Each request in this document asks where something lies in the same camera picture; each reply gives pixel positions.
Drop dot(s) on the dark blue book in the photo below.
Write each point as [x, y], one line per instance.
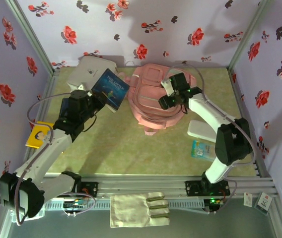
[64, 109]

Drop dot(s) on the white card in stand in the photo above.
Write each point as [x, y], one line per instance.
[263, 200]

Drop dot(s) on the beige fabric glove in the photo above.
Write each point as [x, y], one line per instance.
[131, 210]

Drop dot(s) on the aluminium side frame rail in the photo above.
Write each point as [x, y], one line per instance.
[50, 81]
[235, 84]

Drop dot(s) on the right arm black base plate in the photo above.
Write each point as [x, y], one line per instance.
[193, 188]

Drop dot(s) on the white plastic box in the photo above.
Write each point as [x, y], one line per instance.
[86, 72]

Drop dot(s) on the small white tag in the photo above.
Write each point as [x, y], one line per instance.
[248, 199]

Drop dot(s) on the light blue tissue pack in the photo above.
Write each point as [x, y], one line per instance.
[200, 151]

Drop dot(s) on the aluminium front frame rail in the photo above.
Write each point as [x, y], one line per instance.
[143, 184]

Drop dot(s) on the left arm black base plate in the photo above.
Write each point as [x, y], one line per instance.
[91, 189]

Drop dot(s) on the aluminium corner post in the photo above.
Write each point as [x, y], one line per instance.
[247, 32]
[29, 32]

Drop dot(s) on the blue Little Prince book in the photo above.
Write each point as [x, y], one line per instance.
[111, 89]

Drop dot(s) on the pink school backpack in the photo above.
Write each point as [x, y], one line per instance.
[153, 111]

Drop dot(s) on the yellow book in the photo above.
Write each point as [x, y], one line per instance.
[35, 136]

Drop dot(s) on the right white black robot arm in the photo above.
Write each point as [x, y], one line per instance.
[205, 111]

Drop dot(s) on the white pencil case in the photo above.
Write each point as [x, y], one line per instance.
[200, 130]

